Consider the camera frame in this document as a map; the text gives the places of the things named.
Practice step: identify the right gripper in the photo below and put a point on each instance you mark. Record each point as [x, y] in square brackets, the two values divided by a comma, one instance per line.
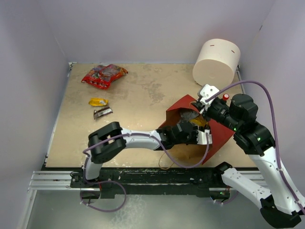
[206, 110]

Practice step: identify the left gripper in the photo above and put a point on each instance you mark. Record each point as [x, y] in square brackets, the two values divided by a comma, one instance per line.
[196, 132]

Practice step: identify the red paper bag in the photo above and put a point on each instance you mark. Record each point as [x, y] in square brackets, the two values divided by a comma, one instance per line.
[187, 137]

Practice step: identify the brown candy packet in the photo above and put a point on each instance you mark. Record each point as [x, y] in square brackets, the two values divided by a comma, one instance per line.
[102, 112]

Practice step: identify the yellow candy packet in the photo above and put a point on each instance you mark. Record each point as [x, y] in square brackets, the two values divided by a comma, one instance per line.
[199, 121]
[97, 102]

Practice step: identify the large red snack bag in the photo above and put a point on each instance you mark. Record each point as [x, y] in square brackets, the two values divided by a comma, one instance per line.
[102, 76]

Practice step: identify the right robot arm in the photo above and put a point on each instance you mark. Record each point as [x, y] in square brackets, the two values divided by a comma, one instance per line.
[275, 202]

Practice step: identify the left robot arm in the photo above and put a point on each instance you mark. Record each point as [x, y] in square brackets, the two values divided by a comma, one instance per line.
[107, 142]

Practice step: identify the red capped small bottle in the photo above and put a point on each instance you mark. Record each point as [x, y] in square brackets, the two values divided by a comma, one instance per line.
[226, 97]

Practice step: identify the silver candy packet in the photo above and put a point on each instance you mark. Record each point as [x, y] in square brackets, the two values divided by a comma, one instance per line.
[188, 114]

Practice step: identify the cream cylindrical container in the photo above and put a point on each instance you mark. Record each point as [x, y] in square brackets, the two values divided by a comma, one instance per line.
[216, 64]

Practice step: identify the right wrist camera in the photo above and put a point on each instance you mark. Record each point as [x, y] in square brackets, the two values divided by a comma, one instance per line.
[205, 93]

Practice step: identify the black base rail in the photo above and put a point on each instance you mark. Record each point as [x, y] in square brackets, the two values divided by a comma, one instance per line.
[199, 182]

